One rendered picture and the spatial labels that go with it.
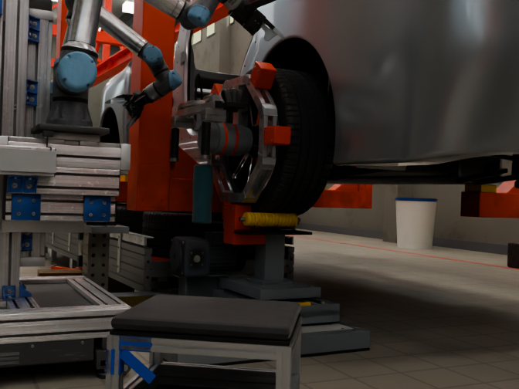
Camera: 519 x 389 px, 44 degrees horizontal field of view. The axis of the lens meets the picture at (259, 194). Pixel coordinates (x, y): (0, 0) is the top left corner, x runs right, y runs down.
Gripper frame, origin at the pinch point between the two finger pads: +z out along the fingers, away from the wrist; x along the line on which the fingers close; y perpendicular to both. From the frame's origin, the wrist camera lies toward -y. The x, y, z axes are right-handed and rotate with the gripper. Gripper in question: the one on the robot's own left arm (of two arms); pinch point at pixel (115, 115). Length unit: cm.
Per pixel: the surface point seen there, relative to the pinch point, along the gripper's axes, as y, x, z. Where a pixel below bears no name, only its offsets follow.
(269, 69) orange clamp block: 15, 15, -73
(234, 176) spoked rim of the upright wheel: 2, 53, -29
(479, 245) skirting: -406, 462, -93
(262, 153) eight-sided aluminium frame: 37, 37, -56
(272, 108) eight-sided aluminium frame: 26, 26, -67
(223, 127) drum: 18, 25, -43
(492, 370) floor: 91, 134, -95
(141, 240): 5, 57, 29
